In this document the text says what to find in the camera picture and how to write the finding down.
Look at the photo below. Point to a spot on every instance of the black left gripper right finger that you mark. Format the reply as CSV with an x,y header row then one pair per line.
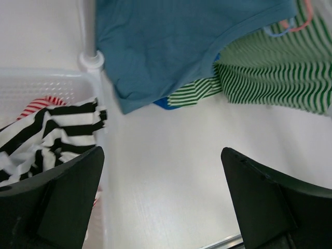
x,y
275,210

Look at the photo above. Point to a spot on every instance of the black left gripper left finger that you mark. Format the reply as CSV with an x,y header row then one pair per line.
x,y
52,209

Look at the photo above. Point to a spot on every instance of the black striped tank top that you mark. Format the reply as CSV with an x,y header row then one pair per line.
x,y
48,138

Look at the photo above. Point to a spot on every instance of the red striped tank top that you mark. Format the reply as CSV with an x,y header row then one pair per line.
x,y
40,103

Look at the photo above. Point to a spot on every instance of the green striped tank top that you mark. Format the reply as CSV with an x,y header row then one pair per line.
x,y
290,71

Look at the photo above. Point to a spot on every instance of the royal blue tank top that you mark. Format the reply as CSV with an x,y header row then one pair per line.
x,y
163,103

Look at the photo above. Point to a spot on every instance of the teal tank top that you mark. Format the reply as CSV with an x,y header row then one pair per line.
x,y
152,48

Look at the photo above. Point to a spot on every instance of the white plastic basket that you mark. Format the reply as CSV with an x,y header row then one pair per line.
x,y
20,87

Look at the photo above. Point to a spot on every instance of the white clothes rack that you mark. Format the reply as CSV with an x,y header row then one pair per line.
x,y
90,60

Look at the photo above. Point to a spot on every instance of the aluminium mounting rail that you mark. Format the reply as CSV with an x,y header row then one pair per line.
x,y
230,242

